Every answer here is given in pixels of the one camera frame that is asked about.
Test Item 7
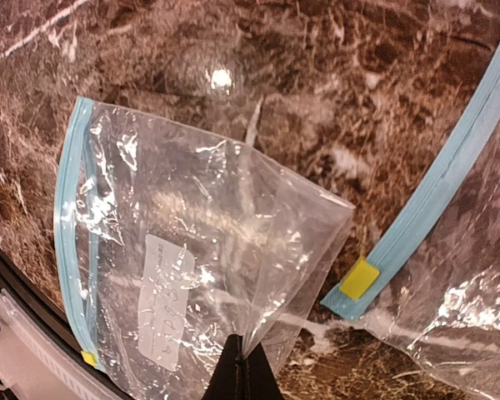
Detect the white slotted cable duct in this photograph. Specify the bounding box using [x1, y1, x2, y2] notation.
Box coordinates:
[0, 290, 113, 400]

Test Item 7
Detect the zip bag with blue zipper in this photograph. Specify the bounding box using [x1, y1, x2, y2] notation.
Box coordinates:
[53, 97, 354, 399]

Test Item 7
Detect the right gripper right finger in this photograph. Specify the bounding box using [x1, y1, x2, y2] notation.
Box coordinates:
[243, 344, 282, 400]

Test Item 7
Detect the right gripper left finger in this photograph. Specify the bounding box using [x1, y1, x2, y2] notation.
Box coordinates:
[202, 334, 245, 400]

